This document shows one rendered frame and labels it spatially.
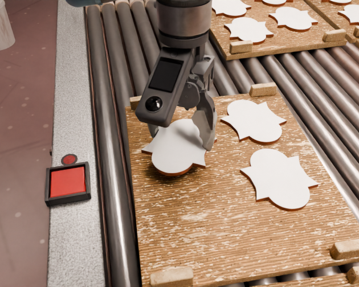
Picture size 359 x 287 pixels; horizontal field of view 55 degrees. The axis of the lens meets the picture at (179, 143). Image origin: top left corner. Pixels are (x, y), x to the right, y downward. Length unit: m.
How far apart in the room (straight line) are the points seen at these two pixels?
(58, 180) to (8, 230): 1.18
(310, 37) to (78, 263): 0.83
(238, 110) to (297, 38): 0.38
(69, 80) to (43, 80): 1.72
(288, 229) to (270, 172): 0.11
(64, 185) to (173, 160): 0.20
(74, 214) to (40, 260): 1.07
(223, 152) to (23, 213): 1.34
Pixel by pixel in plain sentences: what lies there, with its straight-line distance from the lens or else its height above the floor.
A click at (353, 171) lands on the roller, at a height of 0.92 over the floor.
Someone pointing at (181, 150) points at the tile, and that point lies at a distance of 0.60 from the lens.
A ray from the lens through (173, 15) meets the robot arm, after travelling 0.47.
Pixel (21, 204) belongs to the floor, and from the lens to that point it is 1.89.
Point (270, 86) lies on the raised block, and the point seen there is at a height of 0.96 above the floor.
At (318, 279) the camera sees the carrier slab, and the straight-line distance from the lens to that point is 0.56.
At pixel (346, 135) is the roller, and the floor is 0.91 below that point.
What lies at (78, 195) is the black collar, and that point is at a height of 0.93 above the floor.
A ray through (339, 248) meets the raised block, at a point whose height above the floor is 0.96.
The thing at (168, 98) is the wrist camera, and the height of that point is 1.13.
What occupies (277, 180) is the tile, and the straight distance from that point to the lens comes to 0.63.
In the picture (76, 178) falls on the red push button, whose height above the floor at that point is 0.93.
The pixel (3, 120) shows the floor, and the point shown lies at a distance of 2.39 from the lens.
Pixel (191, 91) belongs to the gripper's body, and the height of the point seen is 1.10.
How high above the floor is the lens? 1.42
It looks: 46 degrees down
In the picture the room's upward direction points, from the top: straight up
